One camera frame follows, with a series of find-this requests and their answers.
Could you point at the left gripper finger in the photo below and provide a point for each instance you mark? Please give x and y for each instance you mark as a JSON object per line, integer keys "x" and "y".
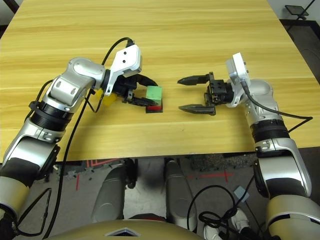
{"x": 142, "y": 102}
{"x": 147, "y": 81}

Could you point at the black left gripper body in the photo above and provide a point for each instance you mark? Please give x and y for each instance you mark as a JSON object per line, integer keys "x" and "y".
{"x": 126, "y": 87}

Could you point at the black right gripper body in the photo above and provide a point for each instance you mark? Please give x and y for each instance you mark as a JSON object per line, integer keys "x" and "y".
{"x": 218, "y": 91}

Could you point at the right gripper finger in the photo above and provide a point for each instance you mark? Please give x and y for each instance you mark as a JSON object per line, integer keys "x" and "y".
{"x": 195, "y": 80}
{"x": 200, "y": 109}

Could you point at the red wooden block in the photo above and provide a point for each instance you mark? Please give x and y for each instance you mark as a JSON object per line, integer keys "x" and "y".
{"x": 153, "y": 108}

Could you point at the green wooden block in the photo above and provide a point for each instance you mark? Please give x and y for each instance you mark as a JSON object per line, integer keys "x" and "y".
{"x": 154, "y": 93}

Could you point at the yellow wooden block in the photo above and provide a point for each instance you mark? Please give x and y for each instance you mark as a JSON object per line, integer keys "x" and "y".
{"x": 110, "y": 100}

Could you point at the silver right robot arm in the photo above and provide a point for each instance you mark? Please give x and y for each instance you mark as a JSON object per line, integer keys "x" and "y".
{"x": 262, "y": 92}

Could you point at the black square marker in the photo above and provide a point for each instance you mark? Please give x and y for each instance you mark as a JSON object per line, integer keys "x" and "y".
{"x": 155, "y": 112}

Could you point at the green speckled floor mat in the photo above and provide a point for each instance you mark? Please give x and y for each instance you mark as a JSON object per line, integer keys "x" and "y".
{"x": 212, "y": 162}

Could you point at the grey robot right leg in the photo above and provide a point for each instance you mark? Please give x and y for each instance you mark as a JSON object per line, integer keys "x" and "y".
{"x": 178, "y": 195}

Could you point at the grey robot leg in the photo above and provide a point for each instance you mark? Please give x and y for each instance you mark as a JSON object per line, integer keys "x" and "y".
{"x": 178, "y": 195}
{"x": 110, "y": 195}

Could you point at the grey square tag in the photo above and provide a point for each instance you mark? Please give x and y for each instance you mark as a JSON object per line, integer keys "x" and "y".
{"x": 241, "y": 193}

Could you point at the grey robot left leg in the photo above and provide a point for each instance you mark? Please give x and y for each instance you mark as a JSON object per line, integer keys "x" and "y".
{"x": 110, "y": 195}

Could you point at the black stand with plate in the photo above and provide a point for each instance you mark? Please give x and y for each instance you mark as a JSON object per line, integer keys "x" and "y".
{"x": 296, "y": 10}

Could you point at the white shoe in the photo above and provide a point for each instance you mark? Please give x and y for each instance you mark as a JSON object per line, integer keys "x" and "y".
{"x": 240, "y": 218}
{"x": 211, "y": 232}

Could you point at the black trouser leg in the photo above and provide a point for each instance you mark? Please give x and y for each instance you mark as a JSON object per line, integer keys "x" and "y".
{"x": 252, "y": 232}

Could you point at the black diagonal bar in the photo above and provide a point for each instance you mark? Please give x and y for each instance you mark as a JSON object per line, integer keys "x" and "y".
{"x": 13, "y": 5}

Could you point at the tan robot torso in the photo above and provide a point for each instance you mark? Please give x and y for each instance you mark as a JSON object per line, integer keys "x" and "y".
{"x": 87, "y": 232}

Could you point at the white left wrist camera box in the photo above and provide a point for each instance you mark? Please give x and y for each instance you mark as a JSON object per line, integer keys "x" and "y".
{"x": 126, "y": 60}

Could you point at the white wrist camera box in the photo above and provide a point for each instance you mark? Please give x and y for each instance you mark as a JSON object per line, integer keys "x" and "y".
{"x": 237, "y": 67}
{"x": 126, "y": 60}

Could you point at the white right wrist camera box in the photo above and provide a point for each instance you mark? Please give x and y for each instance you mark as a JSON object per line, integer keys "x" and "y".
{"x": 237, "y": 67}

